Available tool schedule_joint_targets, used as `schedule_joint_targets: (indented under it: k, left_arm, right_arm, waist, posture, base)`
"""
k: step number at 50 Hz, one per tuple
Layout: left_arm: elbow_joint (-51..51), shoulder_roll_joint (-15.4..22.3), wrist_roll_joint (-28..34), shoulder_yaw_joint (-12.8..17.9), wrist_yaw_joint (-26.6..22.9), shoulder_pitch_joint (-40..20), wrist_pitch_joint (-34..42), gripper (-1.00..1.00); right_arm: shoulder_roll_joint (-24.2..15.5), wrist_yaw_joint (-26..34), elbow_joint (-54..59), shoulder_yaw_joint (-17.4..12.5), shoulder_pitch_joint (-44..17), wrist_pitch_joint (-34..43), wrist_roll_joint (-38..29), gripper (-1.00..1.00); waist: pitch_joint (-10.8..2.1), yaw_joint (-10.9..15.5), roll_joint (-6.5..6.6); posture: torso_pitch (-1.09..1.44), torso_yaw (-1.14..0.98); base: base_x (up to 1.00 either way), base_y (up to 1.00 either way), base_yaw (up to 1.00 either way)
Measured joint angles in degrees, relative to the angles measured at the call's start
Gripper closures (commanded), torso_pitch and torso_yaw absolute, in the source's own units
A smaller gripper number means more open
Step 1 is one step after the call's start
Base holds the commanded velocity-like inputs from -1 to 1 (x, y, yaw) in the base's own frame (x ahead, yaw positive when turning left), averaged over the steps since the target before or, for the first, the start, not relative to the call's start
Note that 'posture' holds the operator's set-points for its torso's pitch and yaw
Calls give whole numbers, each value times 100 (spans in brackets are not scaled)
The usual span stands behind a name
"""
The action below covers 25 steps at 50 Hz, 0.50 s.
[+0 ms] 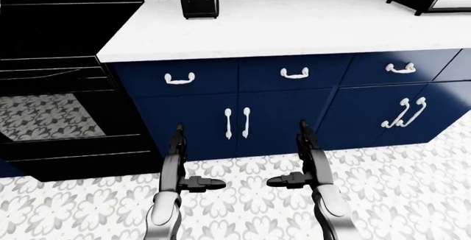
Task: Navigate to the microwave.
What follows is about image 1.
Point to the black right three-finger hand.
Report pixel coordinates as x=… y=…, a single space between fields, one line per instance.
x=290 y=180

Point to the black left three-finger hand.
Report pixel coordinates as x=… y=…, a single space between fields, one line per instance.
x=200 y=184

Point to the blue kitchen base cabinet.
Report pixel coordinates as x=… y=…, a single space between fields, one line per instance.
x=279 y=113

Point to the blue cabinet door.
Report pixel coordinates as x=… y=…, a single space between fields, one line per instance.
x=279 y=113
x=441 y=107
x=357 y=113
x=191 y=113

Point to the blue drawer front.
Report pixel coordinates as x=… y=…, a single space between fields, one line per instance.
x=368 y=71
x=206 y=78
x=294 y=81

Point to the black oven range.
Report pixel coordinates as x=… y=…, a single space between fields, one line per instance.
x=55 y=30

